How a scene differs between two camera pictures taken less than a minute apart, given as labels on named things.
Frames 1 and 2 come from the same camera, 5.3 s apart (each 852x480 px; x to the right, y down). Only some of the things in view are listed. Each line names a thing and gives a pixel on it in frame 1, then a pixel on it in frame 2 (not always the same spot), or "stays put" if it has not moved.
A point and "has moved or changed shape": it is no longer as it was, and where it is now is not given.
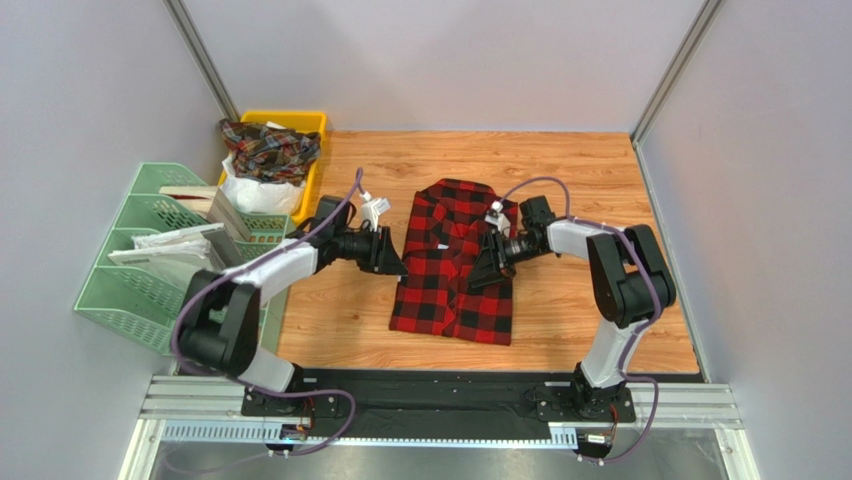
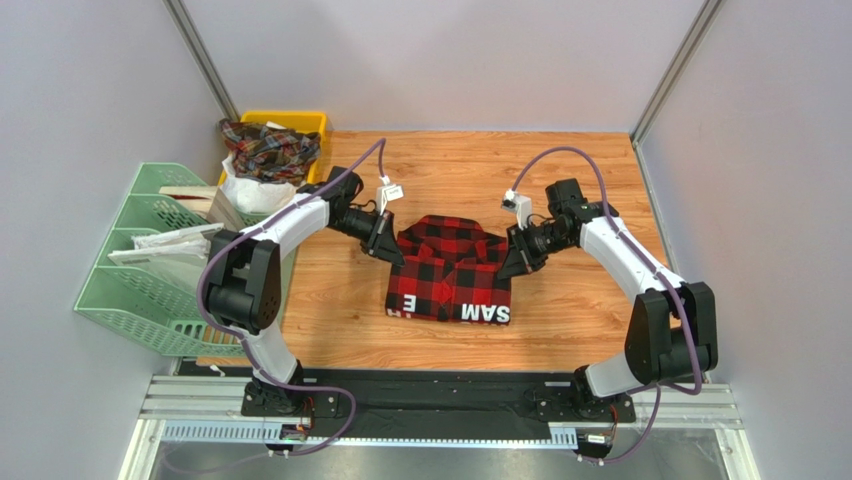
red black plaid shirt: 445,222 has moved or changed shape
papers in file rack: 178,255 stays put
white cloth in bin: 255,195 stays put
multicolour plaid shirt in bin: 276,154 stays put
